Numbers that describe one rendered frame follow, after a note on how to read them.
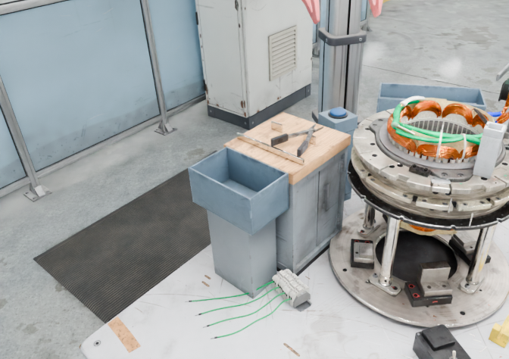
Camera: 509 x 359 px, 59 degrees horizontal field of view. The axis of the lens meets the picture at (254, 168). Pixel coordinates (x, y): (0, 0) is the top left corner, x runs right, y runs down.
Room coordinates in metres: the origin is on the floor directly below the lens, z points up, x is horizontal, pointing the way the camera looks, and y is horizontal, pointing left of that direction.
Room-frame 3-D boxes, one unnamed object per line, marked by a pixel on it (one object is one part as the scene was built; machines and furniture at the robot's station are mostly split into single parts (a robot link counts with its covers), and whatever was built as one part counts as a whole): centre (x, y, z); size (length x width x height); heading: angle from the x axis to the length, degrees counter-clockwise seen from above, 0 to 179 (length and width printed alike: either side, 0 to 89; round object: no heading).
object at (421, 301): (0.63, -0.34, 0.81); 0.08 x 0.05 x 0.02; 92
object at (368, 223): (0.85, -0.27, 0.91); 0.02 x 0.02 x 0.21
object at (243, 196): (0.74, 0.03, 0.92); 0.17 x 0.11 x 0.28; 46
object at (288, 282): (0.67, -0.06, 0.80); 0.10 x 0.05 x 0.04; 32
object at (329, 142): (0.85, -0.07, 1.05); 0.20 x 0.19 x 0.02; 136
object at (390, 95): (1.05, -0.45, 0.92); 0.25 x 0.11 x 0.28; 72
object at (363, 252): (0.75, -0.23, 0.83); 0.05 x 0.04 x 0.02; 168
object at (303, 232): (0.85, -0.07, 0.91); 0.19 x 0.19 x 0.26; 46
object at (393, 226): (0.67, -0.26, 0.91); 0.02 x 0.02 x 0.21
